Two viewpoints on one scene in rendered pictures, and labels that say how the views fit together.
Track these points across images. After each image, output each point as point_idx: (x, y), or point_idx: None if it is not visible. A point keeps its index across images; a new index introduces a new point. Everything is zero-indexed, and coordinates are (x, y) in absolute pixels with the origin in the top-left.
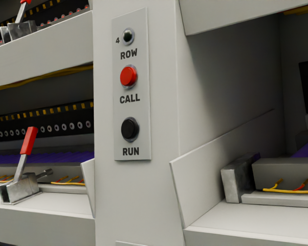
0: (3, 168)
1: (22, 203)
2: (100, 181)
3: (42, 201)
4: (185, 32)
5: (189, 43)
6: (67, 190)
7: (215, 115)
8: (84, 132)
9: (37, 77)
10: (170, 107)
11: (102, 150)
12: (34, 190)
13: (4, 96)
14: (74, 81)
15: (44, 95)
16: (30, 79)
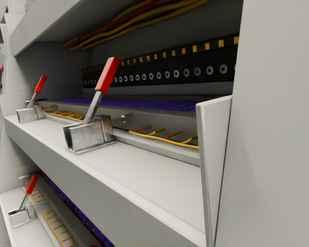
0: (87, 108)
1: (88, 155)
2: (248, 162)
3: (113, 157)
4: None
5: None
6: (148, 146)
7: None
8: (170, 82)
9: (131, 21)
10: None
11: (270, 70)
12: (108, 137)
13: (105, 51)
14: (166, 33)
15: (136, 49)
16: (124, 25)
